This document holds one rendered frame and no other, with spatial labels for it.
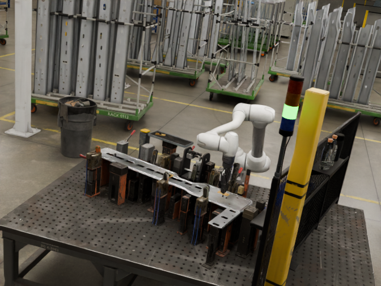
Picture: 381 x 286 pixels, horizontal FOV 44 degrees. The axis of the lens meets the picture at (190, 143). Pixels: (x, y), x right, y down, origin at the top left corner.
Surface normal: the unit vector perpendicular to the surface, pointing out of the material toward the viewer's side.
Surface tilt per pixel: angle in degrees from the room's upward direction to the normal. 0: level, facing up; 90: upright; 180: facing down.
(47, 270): 0
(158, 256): 0
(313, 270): 0
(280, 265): 90
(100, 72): 87
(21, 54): 90
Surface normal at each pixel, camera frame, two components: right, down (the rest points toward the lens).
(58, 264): 0.12, -0.93
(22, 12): -0.26, 0.30
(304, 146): -0.57, 0.22
